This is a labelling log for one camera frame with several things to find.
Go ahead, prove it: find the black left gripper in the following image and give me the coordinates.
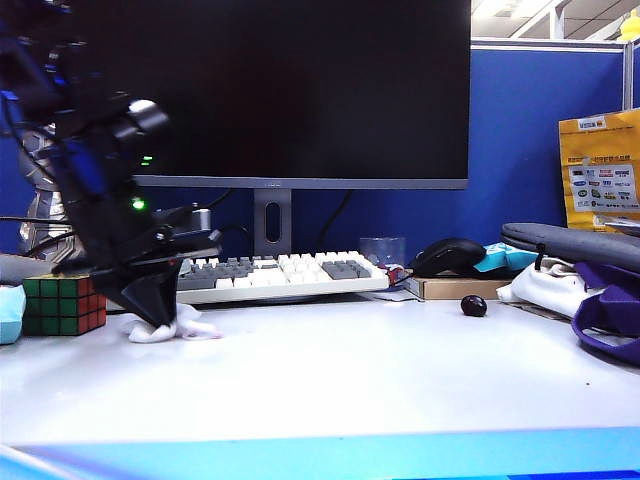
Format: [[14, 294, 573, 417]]
[[64, 197, 225, 327]]

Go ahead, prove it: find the white wet wipe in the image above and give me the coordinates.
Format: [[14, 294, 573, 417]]
[[119, 302, 224, 345]]

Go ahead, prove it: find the light blue wet wipes pack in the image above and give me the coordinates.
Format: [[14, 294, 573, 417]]
[[0, 284, 28, 346]]

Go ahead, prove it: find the loose dark red cherry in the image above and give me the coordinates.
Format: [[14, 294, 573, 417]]
[[460, 294, 489, 319]]

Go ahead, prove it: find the rubik's cube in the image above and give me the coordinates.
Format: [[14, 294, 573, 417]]
[[21, 272, 108, 337]]

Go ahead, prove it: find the white grey mechanical keyboard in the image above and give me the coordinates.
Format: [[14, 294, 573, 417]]
[[107, 250, 391, 307]]

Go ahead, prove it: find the silver armoured figurine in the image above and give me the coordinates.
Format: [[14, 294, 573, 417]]
[[16, 124, 87, 262]]

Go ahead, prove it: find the grey monitor stand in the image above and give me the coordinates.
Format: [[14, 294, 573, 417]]
[[253, 188, 293, 258]]

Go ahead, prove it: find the clear plastic cup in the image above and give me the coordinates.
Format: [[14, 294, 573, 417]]
[[358, 236, 407, 269]]

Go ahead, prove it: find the light blue board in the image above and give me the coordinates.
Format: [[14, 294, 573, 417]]
[[0, 426, 640, 480]]

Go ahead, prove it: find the black computer monitor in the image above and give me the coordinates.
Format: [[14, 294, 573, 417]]
[[89, 0, 472, 191]]

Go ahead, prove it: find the black computer mouse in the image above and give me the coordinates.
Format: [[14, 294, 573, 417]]
[[410, 237, 488, 278]]

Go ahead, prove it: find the flat cardboard box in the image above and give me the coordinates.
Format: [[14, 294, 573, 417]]
[[403, 271, 514, 302]]

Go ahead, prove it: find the blue white small packet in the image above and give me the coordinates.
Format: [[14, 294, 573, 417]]
[[473, 242, 539, 274]]

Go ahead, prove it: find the white cloth bag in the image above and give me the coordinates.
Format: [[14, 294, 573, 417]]
[[509, 256, 602, 320]]

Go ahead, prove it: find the grey laptop sleeve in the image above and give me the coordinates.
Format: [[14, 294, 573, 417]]
[[500, 222, 640, 274]]

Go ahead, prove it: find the purple bag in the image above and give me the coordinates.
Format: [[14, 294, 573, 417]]
[[571, 261, 640, 367]]

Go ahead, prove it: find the yellow printed paper bag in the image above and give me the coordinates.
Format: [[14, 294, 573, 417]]
[[558, 108, 640, 234]]

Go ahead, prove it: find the black looped cable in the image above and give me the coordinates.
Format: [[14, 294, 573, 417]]
[[23, 230, 77, 257]]

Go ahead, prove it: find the black plug cable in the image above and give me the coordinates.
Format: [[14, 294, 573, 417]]
[[0, 215, 71, 224]]

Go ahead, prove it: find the black monitor cable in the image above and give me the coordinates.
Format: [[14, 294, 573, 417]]
[[318, 189, 354, 240]]

